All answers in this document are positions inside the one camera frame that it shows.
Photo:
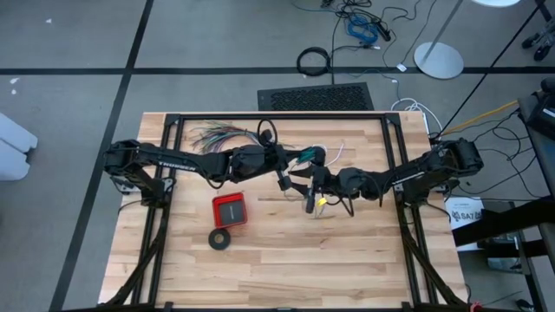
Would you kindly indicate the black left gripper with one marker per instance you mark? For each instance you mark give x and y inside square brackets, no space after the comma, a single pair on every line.
[275,158]

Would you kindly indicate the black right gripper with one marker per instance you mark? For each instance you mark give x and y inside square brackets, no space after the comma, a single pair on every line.
[323,180]

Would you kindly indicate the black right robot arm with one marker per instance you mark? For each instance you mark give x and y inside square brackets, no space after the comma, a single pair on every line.
[416,175]

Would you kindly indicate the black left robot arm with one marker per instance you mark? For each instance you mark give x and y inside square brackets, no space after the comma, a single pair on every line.
[182,164]

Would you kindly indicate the red and black box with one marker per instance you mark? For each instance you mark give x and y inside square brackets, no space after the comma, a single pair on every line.
[230,211]

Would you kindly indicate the black tape roll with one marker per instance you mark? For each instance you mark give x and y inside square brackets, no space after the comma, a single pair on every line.
[213,239]

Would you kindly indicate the black power strip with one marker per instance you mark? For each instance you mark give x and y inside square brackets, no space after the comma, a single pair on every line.
[383,32]

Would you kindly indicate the white paper sign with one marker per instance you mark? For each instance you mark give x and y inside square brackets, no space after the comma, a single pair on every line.
[466,214]

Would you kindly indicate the grey round-base stand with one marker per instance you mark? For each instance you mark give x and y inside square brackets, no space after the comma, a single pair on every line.
[439,60]

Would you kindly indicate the yellow floor strip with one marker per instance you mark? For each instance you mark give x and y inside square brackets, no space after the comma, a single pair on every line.
[481,117]

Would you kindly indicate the black beam structure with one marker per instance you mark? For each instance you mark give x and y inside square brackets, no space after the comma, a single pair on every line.
[498,222]

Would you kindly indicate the black thin pole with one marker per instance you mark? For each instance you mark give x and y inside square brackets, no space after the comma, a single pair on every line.
[490,67]

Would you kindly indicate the small red object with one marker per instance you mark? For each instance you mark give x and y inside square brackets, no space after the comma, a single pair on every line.
[476,307]

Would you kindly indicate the black equipment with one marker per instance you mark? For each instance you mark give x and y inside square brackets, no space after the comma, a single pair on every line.
[544,115]

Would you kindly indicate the black wheeled base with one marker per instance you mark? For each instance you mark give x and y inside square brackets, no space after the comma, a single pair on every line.
[539,43]

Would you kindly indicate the white foam block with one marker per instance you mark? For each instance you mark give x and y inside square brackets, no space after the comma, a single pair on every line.
[13,147]

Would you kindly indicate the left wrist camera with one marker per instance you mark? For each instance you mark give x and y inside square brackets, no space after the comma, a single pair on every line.
[284,183]

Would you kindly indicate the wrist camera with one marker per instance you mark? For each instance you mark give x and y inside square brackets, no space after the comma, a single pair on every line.
[310,203]
[284,183]

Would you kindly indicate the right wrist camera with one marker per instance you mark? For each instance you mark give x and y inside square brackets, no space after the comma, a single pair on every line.
[310,203]

